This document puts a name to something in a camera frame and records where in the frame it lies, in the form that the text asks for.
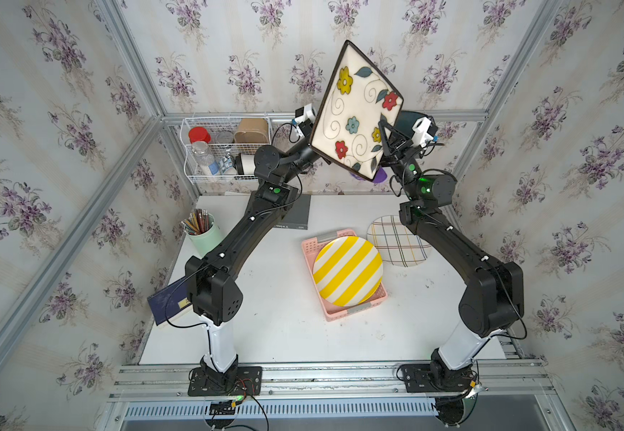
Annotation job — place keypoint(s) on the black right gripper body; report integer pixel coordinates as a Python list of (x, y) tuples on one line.
[(399, 166)]

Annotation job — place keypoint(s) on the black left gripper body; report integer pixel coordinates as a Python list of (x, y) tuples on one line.
[(304, 158)]

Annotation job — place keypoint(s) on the square floral plate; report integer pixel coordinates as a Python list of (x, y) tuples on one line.
[(358, 96)]

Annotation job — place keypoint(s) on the round plaid plate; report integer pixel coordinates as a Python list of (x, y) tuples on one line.
[(396, 244)]

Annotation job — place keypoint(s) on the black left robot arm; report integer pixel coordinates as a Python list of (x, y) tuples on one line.
[(212, 280)]

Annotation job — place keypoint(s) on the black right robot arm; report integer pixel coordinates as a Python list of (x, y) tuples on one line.
[(493, 297)]

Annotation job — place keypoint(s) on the teal plate in holder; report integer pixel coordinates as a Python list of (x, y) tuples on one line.
[(407, 119)]

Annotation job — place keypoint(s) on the yellow striped round plate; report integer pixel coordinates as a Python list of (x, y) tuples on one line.
[(348, 271)]

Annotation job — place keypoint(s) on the white black tumbler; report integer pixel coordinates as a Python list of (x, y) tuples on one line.
[(245, 164)]

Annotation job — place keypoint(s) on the dark grey book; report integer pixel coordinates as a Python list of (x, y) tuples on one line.
[(296, 213)]

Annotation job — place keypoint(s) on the pink plastic basket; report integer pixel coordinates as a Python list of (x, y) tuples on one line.
[(311, 247)]

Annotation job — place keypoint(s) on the clear plastic bottle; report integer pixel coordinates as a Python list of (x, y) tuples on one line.
[(205, 158)]

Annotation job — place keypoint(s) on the red lidded jar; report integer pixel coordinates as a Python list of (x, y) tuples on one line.
[(199, 134)]

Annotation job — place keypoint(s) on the green pencil cup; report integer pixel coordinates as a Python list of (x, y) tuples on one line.
[(202, 231)]

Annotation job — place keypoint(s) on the dark blue notebook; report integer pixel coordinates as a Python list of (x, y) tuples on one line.
[(169, 302)]

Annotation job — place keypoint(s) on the small circuit board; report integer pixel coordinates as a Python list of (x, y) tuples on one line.
[(225, 408)]

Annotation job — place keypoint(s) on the black mesh wall holder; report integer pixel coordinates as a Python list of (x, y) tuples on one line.
[(421, 131)]

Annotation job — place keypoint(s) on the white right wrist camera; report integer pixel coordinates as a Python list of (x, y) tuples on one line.
[(425, 134)]

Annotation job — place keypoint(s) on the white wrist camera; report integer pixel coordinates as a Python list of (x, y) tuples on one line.
[(425, 134), (304, 120)]

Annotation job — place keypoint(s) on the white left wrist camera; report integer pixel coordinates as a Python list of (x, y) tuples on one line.
[(304, 120)]

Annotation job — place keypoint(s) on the white wire wall basket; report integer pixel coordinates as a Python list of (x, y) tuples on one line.
[(222, 128)]

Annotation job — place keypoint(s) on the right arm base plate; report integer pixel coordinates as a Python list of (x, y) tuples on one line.
[(433, 377)]

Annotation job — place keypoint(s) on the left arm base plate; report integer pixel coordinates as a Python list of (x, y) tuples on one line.
[(237, 381)]

